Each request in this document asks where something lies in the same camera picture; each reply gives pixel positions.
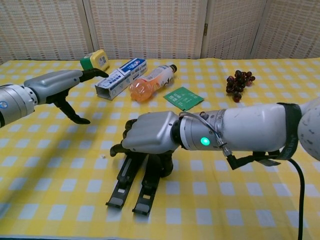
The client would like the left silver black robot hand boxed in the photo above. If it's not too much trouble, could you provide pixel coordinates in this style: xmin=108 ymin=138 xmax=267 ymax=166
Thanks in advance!
xmin=23 ymin=67 xmax=110 ymax=125

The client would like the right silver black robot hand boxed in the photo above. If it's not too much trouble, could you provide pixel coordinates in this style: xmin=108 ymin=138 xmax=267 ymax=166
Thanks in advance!
xmin=109 ymin=111 xmax=181 ymax=178

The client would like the black U-shaped rack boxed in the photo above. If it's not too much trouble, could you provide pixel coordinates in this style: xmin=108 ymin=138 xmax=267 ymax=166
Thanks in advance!
xmin=105 ymin=147 xmax=164 ymax=216

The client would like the green foil packet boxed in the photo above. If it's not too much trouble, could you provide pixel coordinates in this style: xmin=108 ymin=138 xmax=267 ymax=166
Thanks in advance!
xmin=162 ymin=86 xmax=205 ymax=113

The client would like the orange drink plastic bottle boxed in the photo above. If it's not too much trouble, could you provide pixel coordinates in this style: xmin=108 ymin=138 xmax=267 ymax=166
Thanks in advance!
xmin=128 ymin=64 xmax=178 ymax=103

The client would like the yellow green lidded container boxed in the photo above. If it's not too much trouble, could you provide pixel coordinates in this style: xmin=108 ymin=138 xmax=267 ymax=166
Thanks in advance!
xmin=79 ymin=49 xmax=111 ymax=74

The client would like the blue white toothpaste box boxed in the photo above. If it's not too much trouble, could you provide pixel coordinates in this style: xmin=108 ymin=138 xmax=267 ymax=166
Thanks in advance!
xmin=94 ymin=57 xmax=148 ymax=101

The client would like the yellow white checkered tablecloth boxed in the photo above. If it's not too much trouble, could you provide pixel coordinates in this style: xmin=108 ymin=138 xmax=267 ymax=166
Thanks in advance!
xmin=0 ymin=57 xmax=320 ymax=238

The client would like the dark red grape bunch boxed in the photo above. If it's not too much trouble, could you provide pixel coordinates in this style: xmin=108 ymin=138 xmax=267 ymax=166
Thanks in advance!
xmin=225 ymin=69 xmax=256 ymax=103

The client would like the woven folding screen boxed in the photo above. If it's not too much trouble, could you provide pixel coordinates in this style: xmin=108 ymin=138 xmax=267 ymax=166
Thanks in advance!
xmin=0 ymin=0 xmax=320 ymax=64

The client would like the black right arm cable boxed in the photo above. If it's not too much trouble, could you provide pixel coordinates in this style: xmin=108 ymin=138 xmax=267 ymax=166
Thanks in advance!
xmin=224 ymin=147 xmax=306 ymax=240

